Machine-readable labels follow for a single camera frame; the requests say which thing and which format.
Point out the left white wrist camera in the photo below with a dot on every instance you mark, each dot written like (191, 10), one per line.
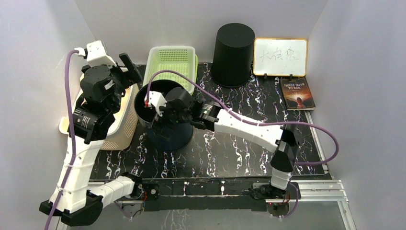
(97, 55)

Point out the black ribbed bucket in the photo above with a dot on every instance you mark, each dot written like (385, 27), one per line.
(233, 54)

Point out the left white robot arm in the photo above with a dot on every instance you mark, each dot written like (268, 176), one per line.
(72, 200)

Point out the book Three Days to See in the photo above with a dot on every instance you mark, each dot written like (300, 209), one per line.
(297, 94)

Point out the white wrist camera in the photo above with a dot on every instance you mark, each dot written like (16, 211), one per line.
(97, 55)
(157, 101)

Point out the green and white strainer basket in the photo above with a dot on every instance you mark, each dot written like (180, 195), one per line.
(181, 59)

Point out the small whiteboard yellow frame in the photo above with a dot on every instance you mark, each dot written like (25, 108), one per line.
(280, 57)

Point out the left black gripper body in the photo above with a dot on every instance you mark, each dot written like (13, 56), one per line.
(116, 73)

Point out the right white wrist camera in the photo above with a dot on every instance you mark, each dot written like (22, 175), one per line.
(157, 101)

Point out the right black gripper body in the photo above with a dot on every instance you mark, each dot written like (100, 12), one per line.
(170, 113)

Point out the large dark blue bucket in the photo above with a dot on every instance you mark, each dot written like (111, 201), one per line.
(179, 137)

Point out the aluminium base frame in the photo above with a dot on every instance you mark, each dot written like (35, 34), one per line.
(223, 193)

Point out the cream perforated laundry basket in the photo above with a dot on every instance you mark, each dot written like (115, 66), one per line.
(120, 133)

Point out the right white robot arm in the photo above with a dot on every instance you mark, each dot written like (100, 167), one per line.
(280, 140)

